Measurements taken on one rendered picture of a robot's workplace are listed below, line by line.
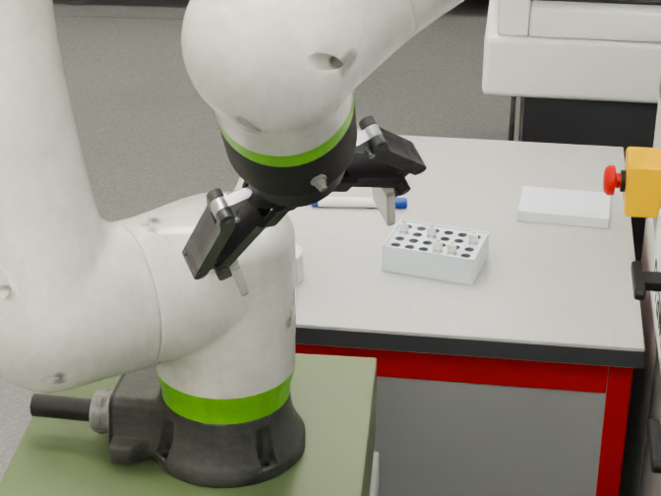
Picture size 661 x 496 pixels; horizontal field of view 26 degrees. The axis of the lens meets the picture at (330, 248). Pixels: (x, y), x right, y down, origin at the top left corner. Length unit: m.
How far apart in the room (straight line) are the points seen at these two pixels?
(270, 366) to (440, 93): 3.37
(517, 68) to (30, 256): 1.32
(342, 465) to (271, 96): 0.60
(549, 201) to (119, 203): 2.00
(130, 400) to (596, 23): 1.22
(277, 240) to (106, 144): 3.04
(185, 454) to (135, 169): 2.79
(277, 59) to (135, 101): 3.76
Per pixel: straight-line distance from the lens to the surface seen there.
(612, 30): 2.33
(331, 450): 1.38
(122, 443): 1.36
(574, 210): 2.05
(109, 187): 3.99
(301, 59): 0.82
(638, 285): 1.58
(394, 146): 1.09
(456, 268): 1.86
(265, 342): 1.27
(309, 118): 0.85
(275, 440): 1.33
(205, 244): 1.08
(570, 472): 1.88
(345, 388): 1.47
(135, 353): 1.21
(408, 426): 1.85
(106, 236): 1.21
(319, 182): 0.95
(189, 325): 1.22
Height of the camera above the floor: 1.66
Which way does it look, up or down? 27 degrees down
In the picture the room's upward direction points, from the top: straight up
